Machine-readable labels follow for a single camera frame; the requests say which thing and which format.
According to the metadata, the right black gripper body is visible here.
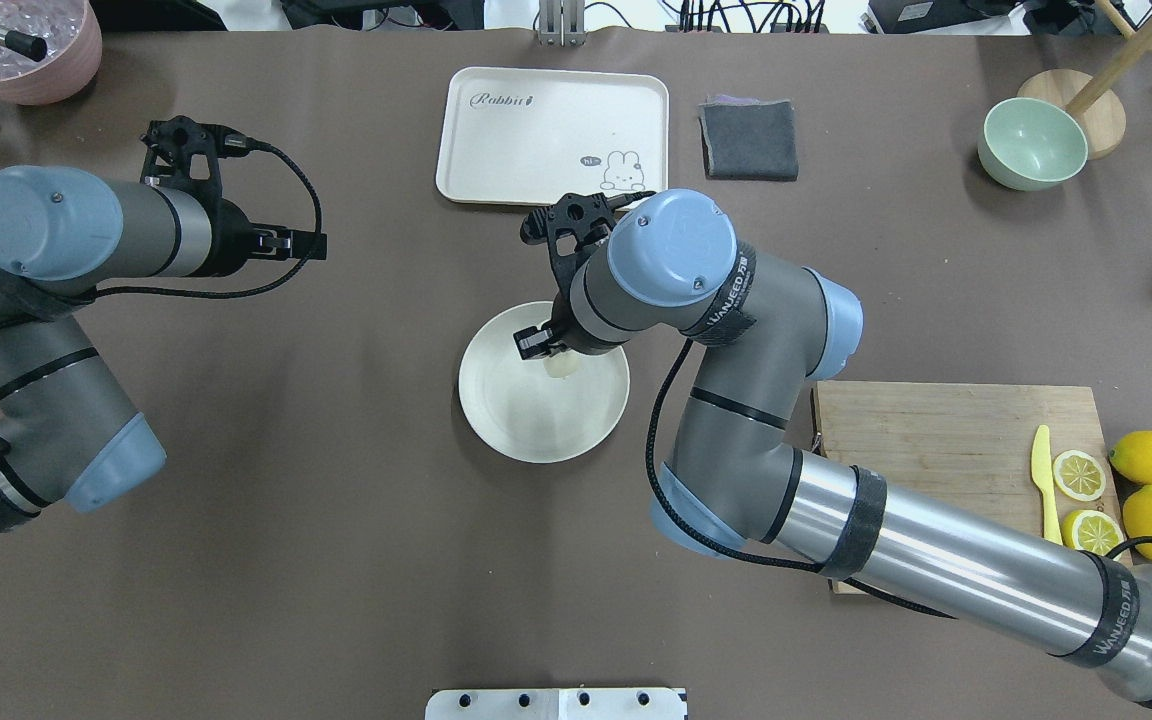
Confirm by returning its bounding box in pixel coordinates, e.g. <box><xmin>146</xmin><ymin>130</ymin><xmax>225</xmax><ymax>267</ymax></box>
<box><xmin>548</xmin><ymin>300</ymin><xmax>626</xmax><ymax>356</ymax></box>

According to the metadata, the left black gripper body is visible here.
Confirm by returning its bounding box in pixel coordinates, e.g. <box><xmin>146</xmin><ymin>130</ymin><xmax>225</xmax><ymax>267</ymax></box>
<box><xmin>204</xmin><ymin>199</ymin><xmax>256</xmax><ymax>276</ymax></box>

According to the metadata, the cream round plate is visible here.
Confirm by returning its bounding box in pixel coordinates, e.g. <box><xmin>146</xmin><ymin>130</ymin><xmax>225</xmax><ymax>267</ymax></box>
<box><xmin>458</xmin><ymin>301</ymin><xmax>630</xmax><ymax>464</ymax></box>

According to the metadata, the white steamed bun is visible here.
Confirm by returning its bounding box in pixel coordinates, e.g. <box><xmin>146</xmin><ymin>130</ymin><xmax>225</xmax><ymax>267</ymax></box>
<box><xmin>541</xmin><ymin>350</ymin><xmax>584</xmax><ymax>379</ymax></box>

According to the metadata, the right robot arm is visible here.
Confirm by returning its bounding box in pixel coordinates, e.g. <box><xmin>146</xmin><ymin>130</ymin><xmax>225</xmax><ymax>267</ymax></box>
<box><xmin>515</xmin><ymin>190</ymin><xmax>1152</xmax><ymax>708</ymax></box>

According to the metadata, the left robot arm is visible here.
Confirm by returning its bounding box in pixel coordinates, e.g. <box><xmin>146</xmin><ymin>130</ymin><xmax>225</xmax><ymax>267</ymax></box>
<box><xmin>0</xmin><ymin>165</ymin><xmax>326</xmax><ymax>535</ymax></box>

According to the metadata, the cream rabbit print tray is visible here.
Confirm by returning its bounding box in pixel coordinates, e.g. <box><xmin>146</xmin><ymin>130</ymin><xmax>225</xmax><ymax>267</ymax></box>
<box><xmin>435</xmin><ymin>67</ymin><xmax>669</xmax><ymax>206</ymax></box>

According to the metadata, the grey folded cloth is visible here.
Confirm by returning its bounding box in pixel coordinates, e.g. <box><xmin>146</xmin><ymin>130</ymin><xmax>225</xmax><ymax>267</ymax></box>
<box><xmin>698</xmin><ymin>94</ymin><xmax>799</xmax><ymax>182</ymax></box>

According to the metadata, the pink bowl of ice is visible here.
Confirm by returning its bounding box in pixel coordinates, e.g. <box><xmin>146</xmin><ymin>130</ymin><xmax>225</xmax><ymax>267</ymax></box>
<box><xmin>0</xmin><ymin>1</ymin><xmax>103</xmax><ymax>106</ymax></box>

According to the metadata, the bamboo cutting board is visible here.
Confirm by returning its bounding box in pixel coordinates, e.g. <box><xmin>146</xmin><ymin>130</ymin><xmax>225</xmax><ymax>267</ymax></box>
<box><xmin>811</xmin><ymin>380</ymin><xmax>1140</xmax><ymax>597</ymax></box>

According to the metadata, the yellow plastic knife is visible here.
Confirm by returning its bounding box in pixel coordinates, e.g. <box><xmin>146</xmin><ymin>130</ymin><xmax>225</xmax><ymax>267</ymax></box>
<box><xmin>1029</xmin><ymin>424</ymin><xmax>1064</xmax><ymax>544</ymax></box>

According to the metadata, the mint green bowl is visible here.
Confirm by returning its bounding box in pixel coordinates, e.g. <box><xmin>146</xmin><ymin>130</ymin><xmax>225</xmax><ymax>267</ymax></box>
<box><xmin>977</xmin><ymin>97</ymin><xmax>1091</xmax><ymax>192</ymax></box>

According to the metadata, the upper lemon half slice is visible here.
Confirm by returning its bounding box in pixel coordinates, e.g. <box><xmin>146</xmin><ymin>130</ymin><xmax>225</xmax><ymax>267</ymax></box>
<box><xmin>1052</xmin><ymin>450</ymin><xmax>1108</xmax><ymax>502</ymax></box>

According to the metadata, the lemon half slice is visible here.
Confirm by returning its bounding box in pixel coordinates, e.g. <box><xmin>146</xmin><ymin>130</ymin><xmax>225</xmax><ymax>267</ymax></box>
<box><xmin>1052</xmin><ymin>450</ymin><xmax>1108</xmax><ymax>502</ymax></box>
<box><xmin>1060</xmin><ymin>509</ymin><xmax>1126</xmax><ymax>558</ymax></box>

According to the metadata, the lower lemon half slice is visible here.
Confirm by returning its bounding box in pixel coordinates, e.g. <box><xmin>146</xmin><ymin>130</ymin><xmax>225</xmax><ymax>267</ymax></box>
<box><xmin>1060</xmin><ymin>509</ymin><xmax>1126</xmax><ymax>558</ymax></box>

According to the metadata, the wooden cup tree stand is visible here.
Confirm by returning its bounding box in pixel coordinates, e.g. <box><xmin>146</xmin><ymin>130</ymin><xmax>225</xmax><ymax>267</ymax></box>
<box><xmin>1018</xmin><ymin>1</ymin><xmax>1152</xmax><ymax>160</ymax></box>

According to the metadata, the aluminium frame post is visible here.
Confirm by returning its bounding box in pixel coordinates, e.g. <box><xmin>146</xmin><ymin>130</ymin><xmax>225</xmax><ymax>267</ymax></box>
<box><xmin>536</xmin><ymin>0</ymin><xmax>588</xmax><ymax>47</ymax></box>

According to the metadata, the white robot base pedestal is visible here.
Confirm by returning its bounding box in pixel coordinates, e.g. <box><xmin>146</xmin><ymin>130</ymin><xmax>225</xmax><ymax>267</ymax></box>
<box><xmin>424</xmin><ymin>687</ymin><xmax>689</xmax><ymax>719</ymax></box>

